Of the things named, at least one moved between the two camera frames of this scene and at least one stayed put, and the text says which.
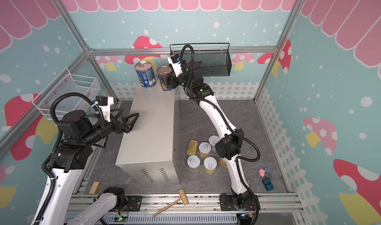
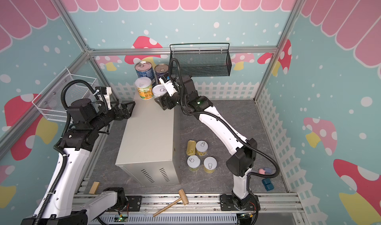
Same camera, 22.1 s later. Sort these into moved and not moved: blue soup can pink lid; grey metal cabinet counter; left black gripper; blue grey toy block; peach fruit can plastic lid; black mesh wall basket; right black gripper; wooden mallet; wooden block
Moved: peach fruit can plastic lid; left black gripper; right black gripper
Not moved: black mesh wall basket; wooden block; blue grey toy block; grey metal cabinet counter; wooden mallet; blue soup can pink lid
